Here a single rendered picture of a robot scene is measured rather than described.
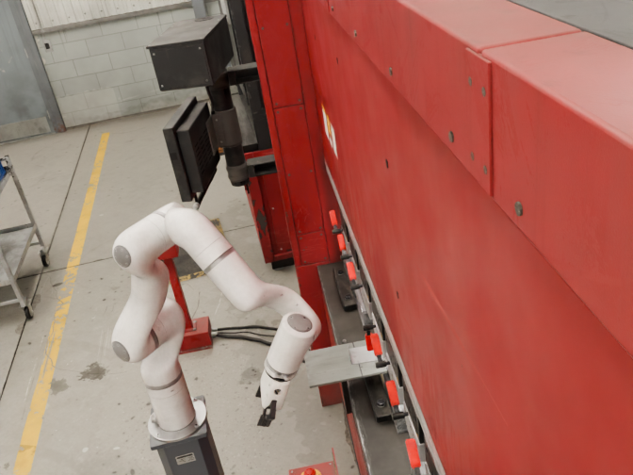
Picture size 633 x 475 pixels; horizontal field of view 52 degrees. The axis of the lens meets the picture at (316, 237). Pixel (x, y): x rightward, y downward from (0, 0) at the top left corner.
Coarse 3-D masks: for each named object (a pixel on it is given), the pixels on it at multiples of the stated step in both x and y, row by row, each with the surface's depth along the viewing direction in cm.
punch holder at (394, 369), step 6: (384, 330) 179; (390, 348) 174; (390, 354) 176; (390, 360) 179; (396, 360) 167; (390, 366) 179; (396, 366) 170; (390, 372) 182; (396, 372) 172; (390, 378) 185; (396, 378) 174; (396, 384) 174; (402, 390) 171; (402, 396) 172; (402, 402) 173
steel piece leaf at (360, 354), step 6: (354, 348) 226; (360, 348) 226; (354, 354) 223; (360, 354) 223; (366, 354) 222; (372, 354) 222; (354, 360) 221; (360, 360) 220; (366, 360) 220; (372, 360) 219
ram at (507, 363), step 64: (320, 64) 216; (320, 128) 267; (384, 128) 121; (384, 192) 135; (448, 192) 84; (384, 256) 153; (448, 256) 90; (512, 256) 64; (448, 320) 98; (512, 320) 68; (576, 320) 52; (448, 384) 107; (512, 384) 72; (576, 384) 54; (448, 448) 118; (512, 448) 77; (576, 448) 57
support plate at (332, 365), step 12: (324, 348) 229; (336, 348) 228; (348, 348) 227; (312, 360) 224; (324, 360) 223; (336, 360) 222; (348, 360) 222; (312, 372) 219; (324, 372) 218; (336, 372) 217; (348, 372) 216; (360, 372) 215; (372, 372) 214; (384, 372) 215; (312, 384) 214; (324, 384) 214
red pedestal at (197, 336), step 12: (168, 252) 367; (168, 264) 379; (180, 288) 388; (180, 300) 392; (192, 324) 405; (204, 324) 405; (192, 336) 398; (204, 336) 399; (192, 348) 402; (204, 348) 402
